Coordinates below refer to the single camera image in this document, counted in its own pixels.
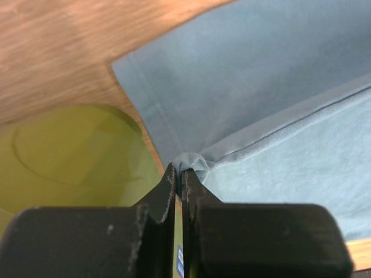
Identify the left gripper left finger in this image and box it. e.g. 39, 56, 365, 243
1, 164, 176, 277

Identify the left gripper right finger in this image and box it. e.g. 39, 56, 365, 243
181, 169, 354, 277

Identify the grey-blue t-shirt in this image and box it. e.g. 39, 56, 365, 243
112, 1, 370, 241

